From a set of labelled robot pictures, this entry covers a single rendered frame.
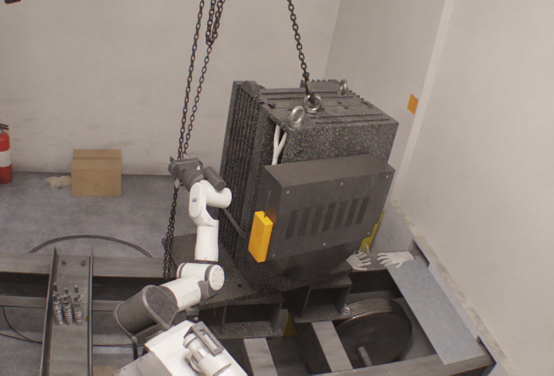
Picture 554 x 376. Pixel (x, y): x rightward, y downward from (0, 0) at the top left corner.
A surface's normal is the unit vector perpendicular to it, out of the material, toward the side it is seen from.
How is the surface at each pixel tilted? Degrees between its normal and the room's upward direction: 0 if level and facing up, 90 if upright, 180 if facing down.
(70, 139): 90
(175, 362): 19
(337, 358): 0
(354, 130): 90
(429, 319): 0
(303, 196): 90
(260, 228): 90
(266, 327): 0
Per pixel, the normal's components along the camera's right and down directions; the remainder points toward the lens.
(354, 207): 0.48, 0.50
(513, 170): -0.96, -0.02
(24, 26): 0.24, 0.52
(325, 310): 0.17, -0.86
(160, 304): 0.75, -0.52
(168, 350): 0.22, -0.64
